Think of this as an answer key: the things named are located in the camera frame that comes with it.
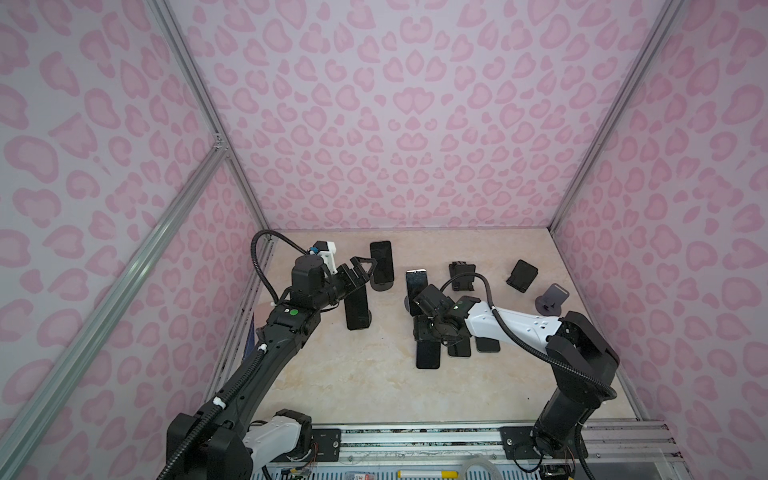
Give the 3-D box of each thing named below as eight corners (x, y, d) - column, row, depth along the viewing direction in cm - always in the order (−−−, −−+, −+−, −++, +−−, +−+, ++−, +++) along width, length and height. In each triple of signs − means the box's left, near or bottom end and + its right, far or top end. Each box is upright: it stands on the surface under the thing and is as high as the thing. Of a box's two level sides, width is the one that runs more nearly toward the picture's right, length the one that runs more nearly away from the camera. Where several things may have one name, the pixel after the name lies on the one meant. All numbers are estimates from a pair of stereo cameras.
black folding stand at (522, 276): (521, 295, 104) (530, 280, 97) (504, 282, 107) (511, 266, 100) (531, 285, 106) (540, 270, 99) (514, 273, 110) (521, 257, 103)
